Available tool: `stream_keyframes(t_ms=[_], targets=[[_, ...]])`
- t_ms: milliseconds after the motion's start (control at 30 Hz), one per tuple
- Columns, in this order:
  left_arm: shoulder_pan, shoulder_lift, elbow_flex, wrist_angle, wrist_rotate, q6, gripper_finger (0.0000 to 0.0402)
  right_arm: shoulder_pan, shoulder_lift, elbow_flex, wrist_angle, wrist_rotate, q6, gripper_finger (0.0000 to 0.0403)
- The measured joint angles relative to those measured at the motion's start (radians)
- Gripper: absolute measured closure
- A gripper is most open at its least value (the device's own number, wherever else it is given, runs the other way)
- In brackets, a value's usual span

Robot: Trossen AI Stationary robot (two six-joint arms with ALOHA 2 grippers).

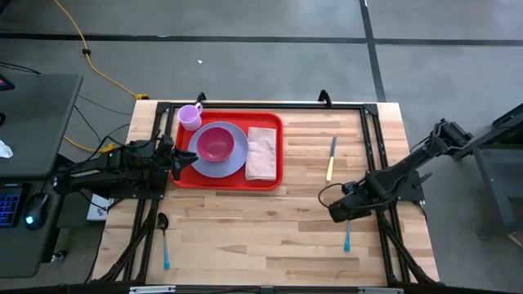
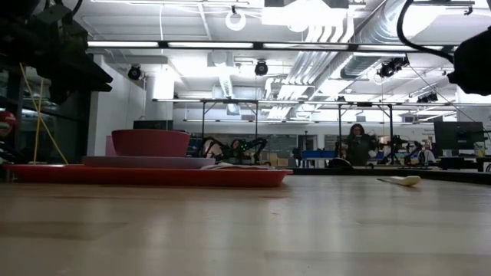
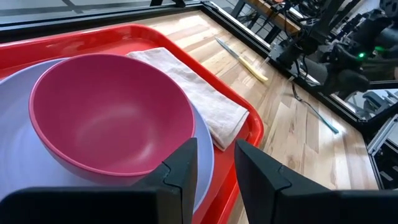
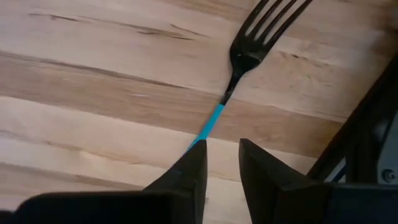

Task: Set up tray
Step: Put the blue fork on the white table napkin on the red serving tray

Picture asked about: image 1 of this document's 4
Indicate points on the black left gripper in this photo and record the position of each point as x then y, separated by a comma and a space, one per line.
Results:
167, 153

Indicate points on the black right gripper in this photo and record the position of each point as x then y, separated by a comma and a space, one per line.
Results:
347, 206

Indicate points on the red plastic bowl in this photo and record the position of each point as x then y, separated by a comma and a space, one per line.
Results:
215, 145

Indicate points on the lavender plate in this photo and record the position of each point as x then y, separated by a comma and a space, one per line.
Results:
220, 169

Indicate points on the beige cloth napkin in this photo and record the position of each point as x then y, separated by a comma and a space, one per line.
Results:
261, 155

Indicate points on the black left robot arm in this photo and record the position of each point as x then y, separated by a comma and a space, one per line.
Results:
94, 175

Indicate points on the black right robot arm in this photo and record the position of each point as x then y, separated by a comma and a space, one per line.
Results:
404, 167

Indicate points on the red plastic tray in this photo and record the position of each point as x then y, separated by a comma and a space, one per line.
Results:
229, 184

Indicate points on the white labelled box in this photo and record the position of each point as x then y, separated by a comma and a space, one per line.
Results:
98, 210

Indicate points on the dark grey desk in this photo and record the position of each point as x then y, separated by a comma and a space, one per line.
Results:
37, 122

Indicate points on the black computer mouse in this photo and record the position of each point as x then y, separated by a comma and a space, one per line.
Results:
37, 208

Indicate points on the white crumpled tissue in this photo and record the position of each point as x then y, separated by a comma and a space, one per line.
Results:
5, 150

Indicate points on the backlit black keyboard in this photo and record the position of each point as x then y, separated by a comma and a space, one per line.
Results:
10, 206

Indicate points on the black frame clamp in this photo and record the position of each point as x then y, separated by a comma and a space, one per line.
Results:
201, 98
325, 100

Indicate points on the silver metal bracket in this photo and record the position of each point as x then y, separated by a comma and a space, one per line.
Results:
151, 290
380, 290

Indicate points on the black aluminium table frame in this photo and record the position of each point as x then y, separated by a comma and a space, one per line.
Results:
286, 106

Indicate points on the dark metal cart frame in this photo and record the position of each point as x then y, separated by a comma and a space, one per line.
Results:
486, 141

